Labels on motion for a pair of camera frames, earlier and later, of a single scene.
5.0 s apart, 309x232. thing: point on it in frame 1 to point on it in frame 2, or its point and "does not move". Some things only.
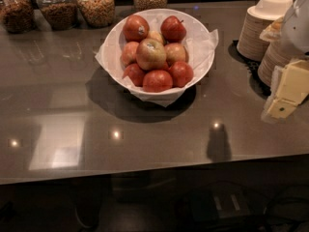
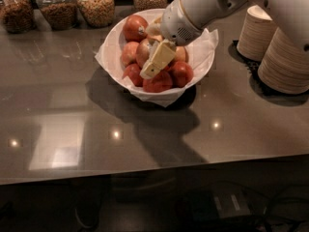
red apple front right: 182,73 does not move
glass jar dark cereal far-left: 16,10 does not move
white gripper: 296,29 to 175,23
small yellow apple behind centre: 155,35 does not move
